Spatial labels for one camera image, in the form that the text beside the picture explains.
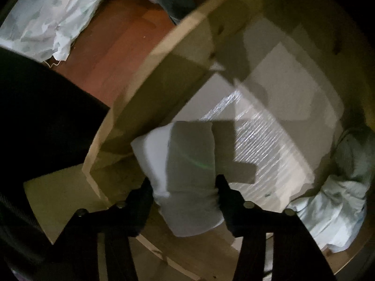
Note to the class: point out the white bedding pile on floor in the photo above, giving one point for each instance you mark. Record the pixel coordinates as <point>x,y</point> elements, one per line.
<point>44,14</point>

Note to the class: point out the wooden drawer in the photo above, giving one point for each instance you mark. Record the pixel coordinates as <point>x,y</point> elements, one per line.
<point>164,73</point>

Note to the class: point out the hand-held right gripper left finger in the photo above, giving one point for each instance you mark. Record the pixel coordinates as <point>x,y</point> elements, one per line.
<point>140,205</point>

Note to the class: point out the pale green ribbed underwear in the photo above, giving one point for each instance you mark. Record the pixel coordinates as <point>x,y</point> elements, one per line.
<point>337,199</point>

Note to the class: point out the white drawer liner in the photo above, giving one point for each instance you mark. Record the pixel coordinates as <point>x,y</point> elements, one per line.
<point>293,93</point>

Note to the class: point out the white underwear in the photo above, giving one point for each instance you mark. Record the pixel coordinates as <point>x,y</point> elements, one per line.
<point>187,166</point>

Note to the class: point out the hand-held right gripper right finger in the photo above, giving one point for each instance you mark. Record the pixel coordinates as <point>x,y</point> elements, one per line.
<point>228,205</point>

